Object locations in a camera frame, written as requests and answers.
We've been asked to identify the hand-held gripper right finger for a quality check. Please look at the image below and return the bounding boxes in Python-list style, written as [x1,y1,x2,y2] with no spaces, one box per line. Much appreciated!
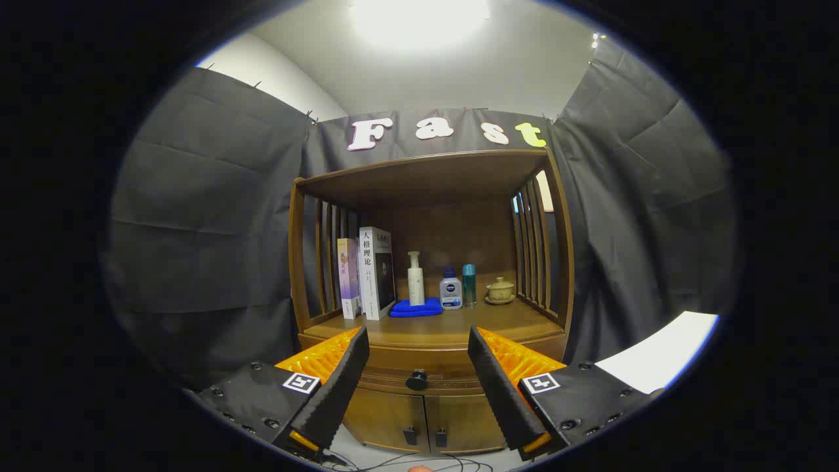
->
[467,326,666,460]

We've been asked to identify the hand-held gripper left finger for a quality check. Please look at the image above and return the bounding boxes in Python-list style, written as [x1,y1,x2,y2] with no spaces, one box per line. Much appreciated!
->
[197,326,370,463]

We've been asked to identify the wooden drawer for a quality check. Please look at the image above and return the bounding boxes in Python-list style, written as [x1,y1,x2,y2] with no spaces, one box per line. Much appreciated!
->
[354,344,489,394]

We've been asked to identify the wooden cabinet door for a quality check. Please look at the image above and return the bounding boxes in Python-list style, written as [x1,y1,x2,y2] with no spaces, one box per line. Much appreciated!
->
[344,388,430,454]
[425,392,509,454]

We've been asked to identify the wooden countertop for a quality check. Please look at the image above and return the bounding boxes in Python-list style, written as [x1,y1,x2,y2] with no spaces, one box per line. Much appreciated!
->
[305,298,568,348]

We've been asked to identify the wooden cabinet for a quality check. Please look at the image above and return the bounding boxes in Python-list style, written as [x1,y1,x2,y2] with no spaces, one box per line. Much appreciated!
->
[288,149,576,456]

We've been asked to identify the beige lidded teacup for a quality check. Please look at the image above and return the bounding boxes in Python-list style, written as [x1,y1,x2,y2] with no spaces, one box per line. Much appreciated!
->
[484,277,517,305]

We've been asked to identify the white bottle with blue cap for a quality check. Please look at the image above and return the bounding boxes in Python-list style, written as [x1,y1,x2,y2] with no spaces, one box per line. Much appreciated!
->
[439,267,463,310]

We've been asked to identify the blue folded cloth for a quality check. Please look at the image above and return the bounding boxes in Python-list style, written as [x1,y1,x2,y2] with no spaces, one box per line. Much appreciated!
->
[389,297,444,319]

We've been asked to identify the purple book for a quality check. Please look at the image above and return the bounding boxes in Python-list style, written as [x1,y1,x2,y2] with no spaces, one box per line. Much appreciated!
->
[338,238,362,320]

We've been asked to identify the white book with portrait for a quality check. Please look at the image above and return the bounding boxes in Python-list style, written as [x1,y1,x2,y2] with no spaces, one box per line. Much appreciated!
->
[358,227,397,321]

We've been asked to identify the white pump bottle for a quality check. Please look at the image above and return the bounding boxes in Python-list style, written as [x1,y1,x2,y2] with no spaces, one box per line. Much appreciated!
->
[407,251,425,307]

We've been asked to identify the black backdrop cloth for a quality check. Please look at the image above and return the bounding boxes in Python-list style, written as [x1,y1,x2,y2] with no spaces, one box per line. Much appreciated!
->
[105,66,738,394]

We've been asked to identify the black cables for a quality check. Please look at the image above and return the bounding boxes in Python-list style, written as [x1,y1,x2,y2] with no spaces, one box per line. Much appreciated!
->
[324,451,494,472]

